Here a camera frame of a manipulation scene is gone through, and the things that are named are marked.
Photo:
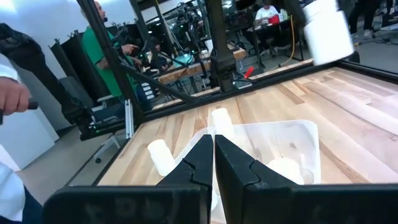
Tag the wooden background table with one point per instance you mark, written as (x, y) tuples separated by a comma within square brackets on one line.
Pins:
[(186, 71)]

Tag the black table frame rail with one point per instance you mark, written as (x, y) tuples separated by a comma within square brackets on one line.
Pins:
[(280, 77), (373, 71)]

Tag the silver aluminium profile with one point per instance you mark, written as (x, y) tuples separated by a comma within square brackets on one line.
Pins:
[(129, 118)]

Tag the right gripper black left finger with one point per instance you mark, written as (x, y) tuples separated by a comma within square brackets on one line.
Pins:
[(196, 168)]

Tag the black diagonal frame brace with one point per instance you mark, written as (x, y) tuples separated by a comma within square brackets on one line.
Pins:
[(155, 83)]

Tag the grey office chair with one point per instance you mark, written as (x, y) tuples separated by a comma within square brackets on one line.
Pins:
[(74, 90)]

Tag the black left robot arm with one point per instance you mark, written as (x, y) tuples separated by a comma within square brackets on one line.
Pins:
[(221, 62)]

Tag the red bag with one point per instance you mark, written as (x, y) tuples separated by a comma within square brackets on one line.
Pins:
[(273, 19)]

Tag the white box cabinet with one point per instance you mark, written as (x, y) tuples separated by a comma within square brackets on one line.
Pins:
[(28, 140)]

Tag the white pill bottle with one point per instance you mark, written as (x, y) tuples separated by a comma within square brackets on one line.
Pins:
[(160, 158), (284, 171), (328, 37), (221, 123)]

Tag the black frame post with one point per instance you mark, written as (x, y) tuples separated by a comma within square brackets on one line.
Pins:
[(105, 46)]

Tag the small red clip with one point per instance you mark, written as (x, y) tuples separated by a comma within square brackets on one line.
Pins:
[(248, 72)]

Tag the clear plastic basket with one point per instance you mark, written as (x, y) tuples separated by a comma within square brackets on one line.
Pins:
[(270, 140)]

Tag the person's hand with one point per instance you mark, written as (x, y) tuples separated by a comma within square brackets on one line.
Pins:
[(12, 96)]

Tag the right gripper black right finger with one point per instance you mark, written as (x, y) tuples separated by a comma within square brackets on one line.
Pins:
[(233, 168)]

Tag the person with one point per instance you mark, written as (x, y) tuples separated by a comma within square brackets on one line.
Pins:
[(93, 53), (357, 15), (160, 53), (9, 193), (265, 13)]

